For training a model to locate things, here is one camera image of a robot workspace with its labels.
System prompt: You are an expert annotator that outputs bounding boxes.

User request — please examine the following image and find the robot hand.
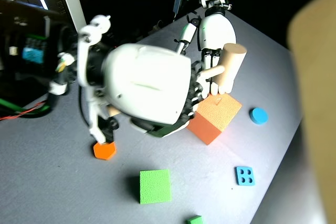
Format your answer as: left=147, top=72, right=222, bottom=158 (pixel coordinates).
left=101, top=42, right=215, bottom=138
left=173, top=13, right=237, bottom=96

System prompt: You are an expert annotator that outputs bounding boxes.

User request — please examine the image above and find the large orange foam block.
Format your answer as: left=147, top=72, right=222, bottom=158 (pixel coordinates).
left=186, top=94, right=243, bottom=146

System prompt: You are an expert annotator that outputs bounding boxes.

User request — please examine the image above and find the orange hexagon block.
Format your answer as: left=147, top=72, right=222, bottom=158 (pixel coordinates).
left=93, top=141, right=117, bottom=161

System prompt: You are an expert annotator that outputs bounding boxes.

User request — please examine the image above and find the blue round disc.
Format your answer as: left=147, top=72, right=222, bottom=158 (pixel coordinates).
left=249, top=107, right=269, bottom=125

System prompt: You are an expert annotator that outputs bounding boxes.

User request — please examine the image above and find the large green foam block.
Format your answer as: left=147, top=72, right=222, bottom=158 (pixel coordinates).
left=139, top=169, right=173, bottom=205

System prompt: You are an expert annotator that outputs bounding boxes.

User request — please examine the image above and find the blue square block with holes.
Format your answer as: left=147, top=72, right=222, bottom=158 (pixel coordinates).
left=235, top=166, right=256, bottom=187

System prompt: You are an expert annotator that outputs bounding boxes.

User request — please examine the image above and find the small green block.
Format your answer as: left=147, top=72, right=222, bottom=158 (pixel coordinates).
left=185, top=215, right=204, bottom=224

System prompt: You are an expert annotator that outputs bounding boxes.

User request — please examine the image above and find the tan blurred board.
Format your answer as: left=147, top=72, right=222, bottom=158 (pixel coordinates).
left=287, top=0, right=336, bottom=224

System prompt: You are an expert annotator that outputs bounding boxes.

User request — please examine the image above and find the black electronics box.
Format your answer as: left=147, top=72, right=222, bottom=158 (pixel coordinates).
left=0, top=0, right=77, bottom=96

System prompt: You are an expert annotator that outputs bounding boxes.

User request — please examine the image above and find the grey table cloth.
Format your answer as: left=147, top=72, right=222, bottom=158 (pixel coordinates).
left=0, top=6, right=317, bottom=224

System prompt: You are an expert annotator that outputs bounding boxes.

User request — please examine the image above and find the red wire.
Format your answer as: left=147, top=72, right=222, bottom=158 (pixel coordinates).
left=0, top=102, right=46, bottom=122

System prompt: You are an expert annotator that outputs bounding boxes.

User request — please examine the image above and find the green cable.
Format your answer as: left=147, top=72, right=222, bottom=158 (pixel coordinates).
left=0, top=97, right=51, bottom=116

